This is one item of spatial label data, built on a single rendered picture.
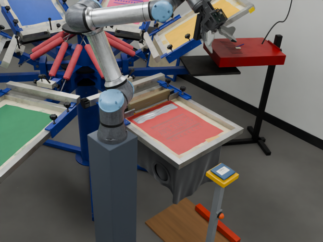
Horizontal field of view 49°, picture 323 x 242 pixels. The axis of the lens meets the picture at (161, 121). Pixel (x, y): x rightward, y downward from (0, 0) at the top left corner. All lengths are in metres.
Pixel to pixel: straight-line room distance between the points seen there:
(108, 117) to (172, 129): 0.71
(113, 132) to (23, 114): 0.95
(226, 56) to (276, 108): 1.40
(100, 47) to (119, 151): 0.50
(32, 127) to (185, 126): 0.97
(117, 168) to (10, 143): 0.74
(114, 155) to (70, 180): 1.66
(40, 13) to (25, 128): 1.62
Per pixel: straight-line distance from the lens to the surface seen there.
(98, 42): 1.68
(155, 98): 2.45
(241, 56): 3.11
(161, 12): 1.39
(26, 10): 3.70
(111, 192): 1.85
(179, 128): 2.28
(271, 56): 3.23
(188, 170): 2.22
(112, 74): 1.72
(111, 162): 1.72
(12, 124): 2.42
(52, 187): 3.30
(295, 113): 4.17
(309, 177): 3.72
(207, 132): 2.28
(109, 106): 1.62
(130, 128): 2.20
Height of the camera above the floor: 2.22
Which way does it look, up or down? 33 degrees down
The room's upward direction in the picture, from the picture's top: 3 degrees clockwise
